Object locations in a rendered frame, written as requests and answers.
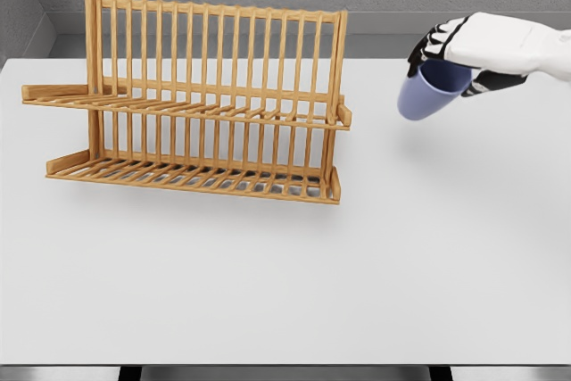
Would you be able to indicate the blue cup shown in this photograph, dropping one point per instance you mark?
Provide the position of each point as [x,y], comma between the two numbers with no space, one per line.
[421,97]

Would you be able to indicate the wooden two-tier dish rack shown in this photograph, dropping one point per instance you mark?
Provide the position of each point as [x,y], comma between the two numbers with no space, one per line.
[209,104]

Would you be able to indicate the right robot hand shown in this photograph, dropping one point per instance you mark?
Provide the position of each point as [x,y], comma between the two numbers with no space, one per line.
[486,44]

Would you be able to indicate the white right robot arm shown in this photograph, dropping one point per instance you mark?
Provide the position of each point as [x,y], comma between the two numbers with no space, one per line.
[564,54]

